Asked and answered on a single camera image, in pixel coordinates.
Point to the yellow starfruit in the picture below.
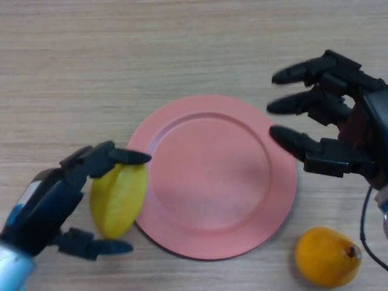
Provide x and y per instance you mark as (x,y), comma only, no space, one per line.
(121,200)

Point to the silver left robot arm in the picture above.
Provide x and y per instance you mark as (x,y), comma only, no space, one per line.
(12,269)

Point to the pink round plate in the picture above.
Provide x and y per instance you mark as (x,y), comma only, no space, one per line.
(212,182)

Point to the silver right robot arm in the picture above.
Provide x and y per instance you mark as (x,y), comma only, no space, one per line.
(384,209)

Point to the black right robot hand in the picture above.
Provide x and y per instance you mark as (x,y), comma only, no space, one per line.
(363,130)

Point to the orange pear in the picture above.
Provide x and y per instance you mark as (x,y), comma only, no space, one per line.
(324,257)

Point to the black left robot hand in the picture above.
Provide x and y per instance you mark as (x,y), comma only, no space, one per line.
(42,209)

